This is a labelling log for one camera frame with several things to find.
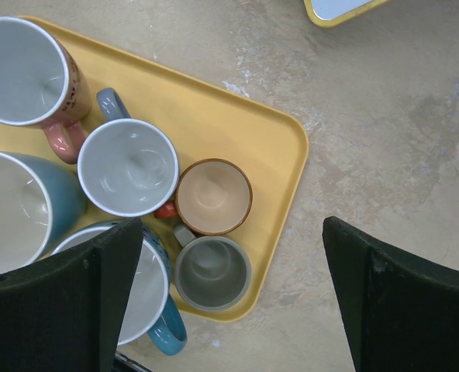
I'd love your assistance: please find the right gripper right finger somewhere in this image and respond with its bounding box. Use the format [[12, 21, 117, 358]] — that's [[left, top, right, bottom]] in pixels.
[[323, 216, 459, 371]]

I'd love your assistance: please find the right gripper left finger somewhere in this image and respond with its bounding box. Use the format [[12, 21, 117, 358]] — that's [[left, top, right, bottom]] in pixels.
[[0, 218, 143, 371]]

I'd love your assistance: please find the small grey cup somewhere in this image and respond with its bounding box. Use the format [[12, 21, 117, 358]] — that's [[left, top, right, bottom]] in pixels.
[[174, 224, 252, 312]]

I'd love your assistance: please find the small orange cup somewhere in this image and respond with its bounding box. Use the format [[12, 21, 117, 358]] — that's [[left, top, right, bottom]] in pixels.
[[154, 158, 253, 236]]

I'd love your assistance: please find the blue patterned mug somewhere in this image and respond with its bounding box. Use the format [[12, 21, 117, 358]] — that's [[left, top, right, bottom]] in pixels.
[[50, 220, 188, 356]]

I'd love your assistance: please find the large teal mug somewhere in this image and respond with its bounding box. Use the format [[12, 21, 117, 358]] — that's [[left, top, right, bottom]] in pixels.
[[0, 151, 87, 274]]

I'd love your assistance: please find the yellow tray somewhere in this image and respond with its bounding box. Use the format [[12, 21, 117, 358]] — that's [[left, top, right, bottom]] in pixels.
[[0, 15, 310, 323]]

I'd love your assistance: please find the grey handled mug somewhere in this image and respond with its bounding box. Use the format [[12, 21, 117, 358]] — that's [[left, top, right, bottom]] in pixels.
[[78, 88, 180, 217]]

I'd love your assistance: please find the pink handled patterned mug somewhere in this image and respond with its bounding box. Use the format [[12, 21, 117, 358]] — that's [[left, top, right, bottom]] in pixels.
[[0, 16, 91, 164]]

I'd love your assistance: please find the small whiteboard with wooden frame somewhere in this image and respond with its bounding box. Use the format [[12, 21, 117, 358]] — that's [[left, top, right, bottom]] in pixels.
[[303, 0, 388, 28]]

